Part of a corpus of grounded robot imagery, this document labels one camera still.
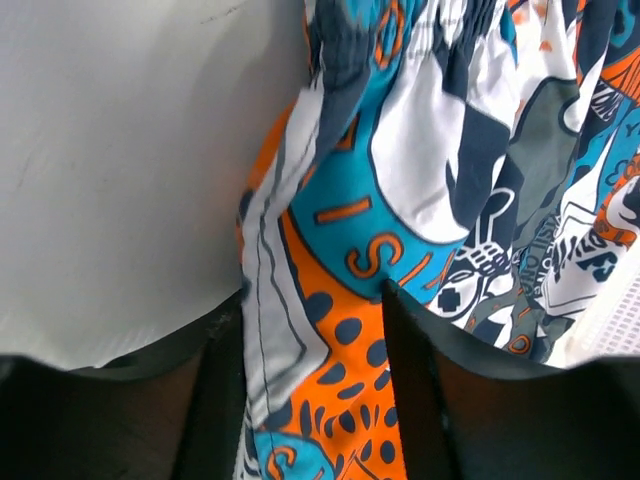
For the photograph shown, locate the white plastic mesh basket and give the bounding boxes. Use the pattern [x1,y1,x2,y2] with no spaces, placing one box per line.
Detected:
[557,246,639,368]

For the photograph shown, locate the patterned blue orange shorts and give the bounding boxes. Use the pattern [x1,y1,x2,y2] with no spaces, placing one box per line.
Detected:
[234,1,639,479]

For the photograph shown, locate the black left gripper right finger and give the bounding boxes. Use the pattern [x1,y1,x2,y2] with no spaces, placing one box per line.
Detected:
[382,281,639,479]

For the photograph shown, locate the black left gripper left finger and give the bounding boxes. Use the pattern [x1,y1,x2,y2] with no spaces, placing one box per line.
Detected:
[1,296,245,479]

